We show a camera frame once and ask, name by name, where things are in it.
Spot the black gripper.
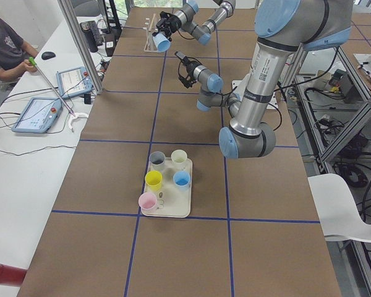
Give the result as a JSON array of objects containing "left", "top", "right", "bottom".
[
  {"left": 174, "top": 51, "right": 201, "bottom": 88},
  {"left": 152, "top": 11, "right": 181, "bottom": 41}
]

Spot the red cylinder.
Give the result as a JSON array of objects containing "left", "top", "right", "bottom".
[{"left": 0, "top": 264, "right": 27, "bottom": 287}]

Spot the aluminium frame post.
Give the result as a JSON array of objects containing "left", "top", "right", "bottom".
[{"left": 58, "top": 0, "right": 103, "bottom": 95}]

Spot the light blue plastic cup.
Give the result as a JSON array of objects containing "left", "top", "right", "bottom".
[{"left": 153, "top": 33, "right": 171, "bottom": 53}]

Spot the white chair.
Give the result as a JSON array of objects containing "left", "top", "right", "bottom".
[{"left": 308, "top": 173, "right": 371, "bottom": 243}]

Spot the yellow plastic cup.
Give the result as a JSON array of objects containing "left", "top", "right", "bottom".
[{"left": 145, "top": 170, "right": 163, "bottom": 191}]

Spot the seated person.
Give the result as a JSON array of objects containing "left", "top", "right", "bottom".
[{"left": 0, "top": 18, "right": 38, "bottom": 82}]

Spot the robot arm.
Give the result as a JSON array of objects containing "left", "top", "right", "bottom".
[
  {"left": 152, "top": 0, "right": 236, "bottom": 52},
  {"left": 175, "top": 1, "right": 353, "bottom": 158}
]

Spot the near teach pendant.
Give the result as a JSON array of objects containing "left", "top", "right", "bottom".
[{"left": 11, "top": 97, "right": 62, "bottom": 134}]

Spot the grey plastic cup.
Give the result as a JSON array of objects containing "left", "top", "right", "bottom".
[{"left": 149, "top": 151, "right": 166, "bottom": 171}]

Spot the pale green plastic cup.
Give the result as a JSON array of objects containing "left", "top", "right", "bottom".
[{"left": 171, "top": 149, "right": 188, "bottom": 165}]

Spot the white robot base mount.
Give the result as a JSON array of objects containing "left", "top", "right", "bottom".
[{"left": 233, "top": 76, "right": 278, "bottom": 112}]

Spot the far teach pendant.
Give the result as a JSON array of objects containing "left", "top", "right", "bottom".
[{"left": 56, "top": 66, "right": 93, "bottom": 99}]

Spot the white wire cup rack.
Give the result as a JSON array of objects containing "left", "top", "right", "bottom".
[{"left": 143, "top": 14, "right": 158, "bottom": 53}]

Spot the teach pendant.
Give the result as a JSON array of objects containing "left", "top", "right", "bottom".
[
  {"left": 56, "top": 66, "right": 93, "bottom": 99},
  {"left": 11, "top": 97, "right": 62, "bottom": 134}
]

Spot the pink plastic cup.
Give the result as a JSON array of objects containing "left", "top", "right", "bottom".
[{"left": 138, "top": 192, "right": 158, "bottom": 213}]

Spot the reacher grabber stick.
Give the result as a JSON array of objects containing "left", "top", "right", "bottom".
[{"left": 28, "top": 56, "right": 90, "bottom": 134}]

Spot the cream plastic tray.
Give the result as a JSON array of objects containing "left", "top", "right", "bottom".
[{"left": 141, "top": 157, "right": 192, "bottom": 218}]

